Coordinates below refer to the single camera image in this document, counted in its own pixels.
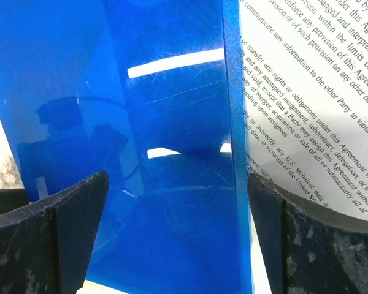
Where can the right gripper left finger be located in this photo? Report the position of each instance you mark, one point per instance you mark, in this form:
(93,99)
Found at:
(46,246)

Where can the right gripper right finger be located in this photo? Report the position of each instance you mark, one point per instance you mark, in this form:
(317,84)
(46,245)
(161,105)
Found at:
(307,248)

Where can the printed white paper sheets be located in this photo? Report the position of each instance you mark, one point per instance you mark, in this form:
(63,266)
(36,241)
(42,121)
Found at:
(305,92)

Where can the blue plastic folder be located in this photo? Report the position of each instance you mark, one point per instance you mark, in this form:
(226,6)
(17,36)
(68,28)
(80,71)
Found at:
(149,92)

